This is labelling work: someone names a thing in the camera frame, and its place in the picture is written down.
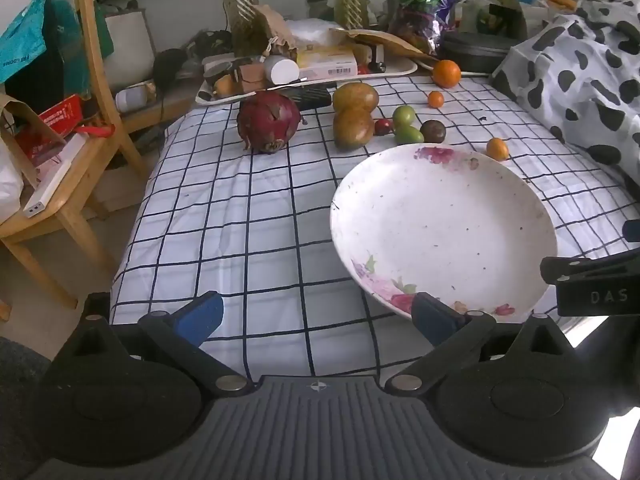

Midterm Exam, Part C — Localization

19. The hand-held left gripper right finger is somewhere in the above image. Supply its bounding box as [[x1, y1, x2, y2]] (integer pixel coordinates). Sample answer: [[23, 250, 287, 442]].
[[382, 291, 577, 396]]

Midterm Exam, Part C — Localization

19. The red cardboard box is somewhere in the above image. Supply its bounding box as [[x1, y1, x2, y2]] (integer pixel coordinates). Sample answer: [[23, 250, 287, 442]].
[[36, 93, 84, 135]]

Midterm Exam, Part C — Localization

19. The white checkered bed sheet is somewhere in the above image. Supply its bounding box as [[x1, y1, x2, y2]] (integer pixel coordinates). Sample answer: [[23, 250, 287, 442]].
[[109, 72, 640, 377]]

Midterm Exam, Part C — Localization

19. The teal plastic bag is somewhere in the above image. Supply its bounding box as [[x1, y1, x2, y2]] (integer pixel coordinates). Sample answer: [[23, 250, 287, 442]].
[[0, 0, 49, 84]]

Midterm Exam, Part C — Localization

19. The flat brown envelope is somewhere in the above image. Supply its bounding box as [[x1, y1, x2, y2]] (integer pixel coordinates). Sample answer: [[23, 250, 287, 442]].
[[331, 27, 437, 59]]

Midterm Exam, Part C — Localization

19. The black round object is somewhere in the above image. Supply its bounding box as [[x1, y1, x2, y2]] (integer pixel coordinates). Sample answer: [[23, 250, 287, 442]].
[[152, 48, 187, 87]]

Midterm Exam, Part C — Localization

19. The yellow cardboard box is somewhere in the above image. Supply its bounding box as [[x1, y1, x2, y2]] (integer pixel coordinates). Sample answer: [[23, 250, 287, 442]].
[[297, 45, 359, 81]]

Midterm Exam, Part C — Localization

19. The white cylindrical cup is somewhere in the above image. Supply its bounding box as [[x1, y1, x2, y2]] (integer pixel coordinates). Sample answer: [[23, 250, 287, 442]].
[[263, 55, 300, 85]]

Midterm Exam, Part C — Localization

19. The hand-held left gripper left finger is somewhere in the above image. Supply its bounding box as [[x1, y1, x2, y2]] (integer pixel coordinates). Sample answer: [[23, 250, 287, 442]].
[[60, 290, 253, 396]]

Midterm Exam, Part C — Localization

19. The white cylinder speaker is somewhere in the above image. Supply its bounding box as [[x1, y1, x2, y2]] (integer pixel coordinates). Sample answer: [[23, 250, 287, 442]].
[[115, 87, 149, 112]]

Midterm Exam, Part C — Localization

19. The white serving tray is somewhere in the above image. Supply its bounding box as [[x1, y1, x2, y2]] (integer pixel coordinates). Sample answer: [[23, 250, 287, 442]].
[[196, 56, 418, 106]]

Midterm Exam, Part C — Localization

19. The crumpled brown paper bag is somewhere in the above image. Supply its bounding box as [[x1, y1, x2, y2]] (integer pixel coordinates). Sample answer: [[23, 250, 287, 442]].
[[251, 4, 299, 59]]

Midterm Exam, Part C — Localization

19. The small brown box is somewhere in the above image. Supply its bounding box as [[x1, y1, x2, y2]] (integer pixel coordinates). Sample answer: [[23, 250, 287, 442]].
[[235, 62, 269, 94]]

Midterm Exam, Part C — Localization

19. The wooden chair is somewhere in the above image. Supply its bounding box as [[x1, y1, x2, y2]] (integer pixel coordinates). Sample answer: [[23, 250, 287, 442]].
[[0, 0, 152, 322]]

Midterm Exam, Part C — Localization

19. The white canvas bag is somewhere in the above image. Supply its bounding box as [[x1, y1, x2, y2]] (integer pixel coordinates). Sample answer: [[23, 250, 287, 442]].
[[101, 7, 157, 94]]

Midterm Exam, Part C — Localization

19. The brown paper carrier bag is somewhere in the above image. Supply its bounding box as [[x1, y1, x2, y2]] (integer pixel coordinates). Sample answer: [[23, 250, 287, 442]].
[[0, 99, 42, 187]]

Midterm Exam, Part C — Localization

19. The yellow-brown mango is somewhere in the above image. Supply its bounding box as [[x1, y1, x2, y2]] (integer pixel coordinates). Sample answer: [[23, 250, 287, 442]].
[[333, 107, 375, 150], [332, 82, 380, 112]]

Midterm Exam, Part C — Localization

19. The grey zip case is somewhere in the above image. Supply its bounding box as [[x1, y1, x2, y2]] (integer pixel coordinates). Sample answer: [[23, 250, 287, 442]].
[[439, 31, 527, 74]]

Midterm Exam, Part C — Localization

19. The long white box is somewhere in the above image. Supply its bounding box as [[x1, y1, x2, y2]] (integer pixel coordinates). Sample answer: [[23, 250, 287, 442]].
[[22, 131, 89, 219]]

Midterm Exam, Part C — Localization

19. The round metal tin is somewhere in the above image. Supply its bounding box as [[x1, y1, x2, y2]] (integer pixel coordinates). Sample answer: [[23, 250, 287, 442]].
[[202, 61, 234, 82]]

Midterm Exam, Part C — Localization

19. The black ribbed box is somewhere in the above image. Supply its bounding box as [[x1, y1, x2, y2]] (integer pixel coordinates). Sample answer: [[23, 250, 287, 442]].
[[285, 85, 334, 110]]

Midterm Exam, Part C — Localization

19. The white floral plate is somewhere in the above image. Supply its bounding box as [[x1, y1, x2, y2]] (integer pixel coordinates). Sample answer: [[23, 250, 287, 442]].
[[330, 143, 558, 322]]

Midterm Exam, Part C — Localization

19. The white plastic bag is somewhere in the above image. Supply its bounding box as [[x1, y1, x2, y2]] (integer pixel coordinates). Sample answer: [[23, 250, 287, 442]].
[[286, 17, 347, 44]]

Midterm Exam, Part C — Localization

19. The dark green cloth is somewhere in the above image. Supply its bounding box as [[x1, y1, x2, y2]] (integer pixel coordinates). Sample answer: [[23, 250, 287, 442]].
[[44, 0, 115, 102]]

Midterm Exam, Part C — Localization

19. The dark purple passion fruit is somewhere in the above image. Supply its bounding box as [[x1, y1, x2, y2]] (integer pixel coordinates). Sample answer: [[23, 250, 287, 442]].
[[420, 119, 447, 144]]

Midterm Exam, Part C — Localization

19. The cow print blanket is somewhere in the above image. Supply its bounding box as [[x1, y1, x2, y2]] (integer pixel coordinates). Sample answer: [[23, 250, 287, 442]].
[[491, 0, 640, 187]]

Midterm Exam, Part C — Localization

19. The purple foil bag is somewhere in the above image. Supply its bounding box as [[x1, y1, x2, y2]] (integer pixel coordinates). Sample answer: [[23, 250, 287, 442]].
[[389, 0, 464, 47]]

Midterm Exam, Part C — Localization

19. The large orange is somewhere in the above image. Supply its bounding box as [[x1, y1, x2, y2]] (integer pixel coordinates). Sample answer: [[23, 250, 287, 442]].
[[432, 60, 462, 88]]

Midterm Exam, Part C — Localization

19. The red dragon fruit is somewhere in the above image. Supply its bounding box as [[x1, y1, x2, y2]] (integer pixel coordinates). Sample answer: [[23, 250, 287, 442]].
[[236, 91, 302, 154]]

